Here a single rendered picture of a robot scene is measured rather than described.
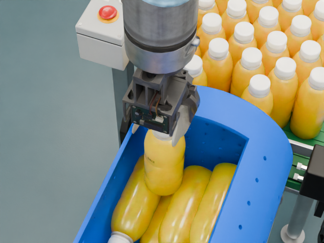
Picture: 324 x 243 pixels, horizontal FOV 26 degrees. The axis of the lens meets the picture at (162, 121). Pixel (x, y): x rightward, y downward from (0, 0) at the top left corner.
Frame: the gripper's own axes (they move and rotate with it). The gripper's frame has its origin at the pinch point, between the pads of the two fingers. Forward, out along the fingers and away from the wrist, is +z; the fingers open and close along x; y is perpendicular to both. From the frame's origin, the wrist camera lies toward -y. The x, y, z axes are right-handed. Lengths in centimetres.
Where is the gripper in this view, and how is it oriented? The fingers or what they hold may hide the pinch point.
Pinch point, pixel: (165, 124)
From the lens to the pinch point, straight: 107.2
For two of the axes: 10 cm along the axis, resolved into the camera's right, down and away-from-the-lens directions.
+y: -3.6, 7.7, -5.2
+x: 9.3, 3.0, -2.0
